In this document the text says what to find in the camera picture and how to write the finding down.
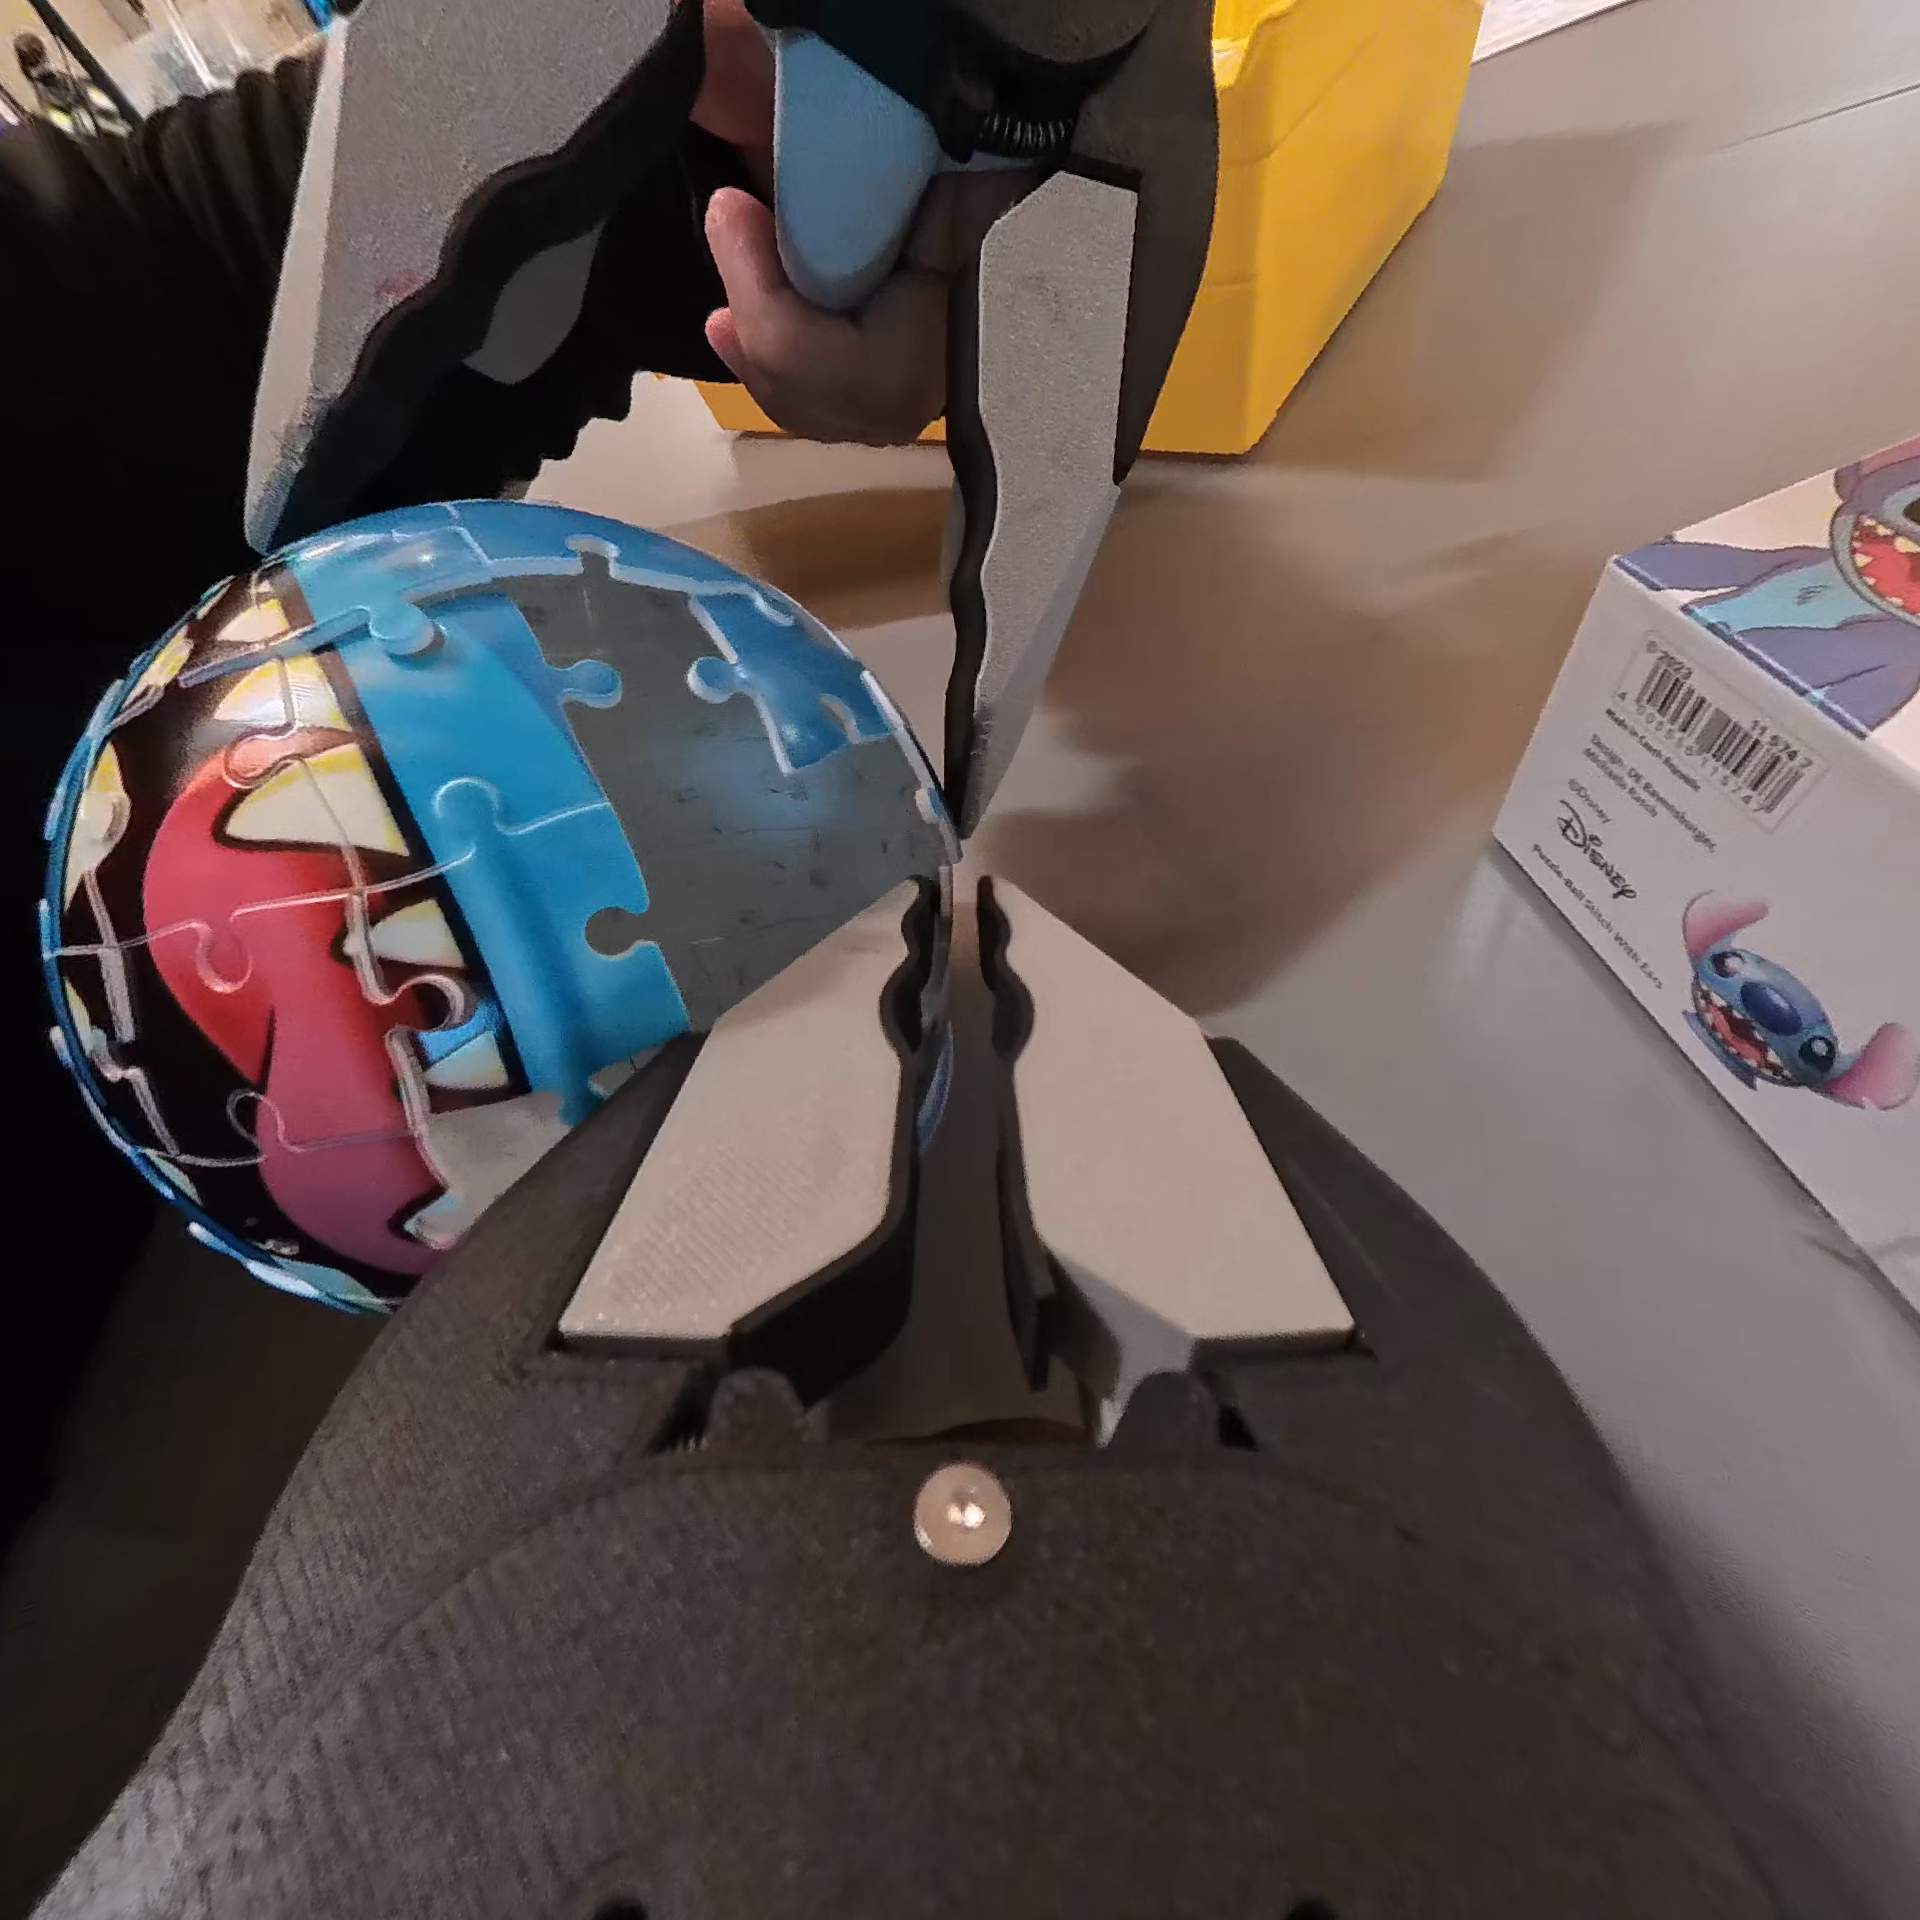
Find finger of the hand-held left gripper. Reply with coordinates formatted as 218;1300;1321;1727
242;0;710;554
939;167;1144;839

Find printed cardboard puzzle box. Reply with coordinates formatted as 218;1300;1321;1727
1492;434;1920;1263

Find blue puzzle ball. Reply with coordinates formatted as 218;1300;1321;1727
37;498;962;1315

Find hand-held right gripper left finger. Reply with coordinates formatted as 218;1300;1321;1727
555;881;934;1409

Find yellow plastic bin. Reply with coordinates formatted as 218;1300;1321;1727
693;0;1488;460

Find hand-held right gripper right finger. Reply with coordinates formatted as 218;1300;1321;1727
978;881;1362;1449

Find person's left hand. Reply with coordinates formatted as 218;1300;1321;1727
691;8;954;448

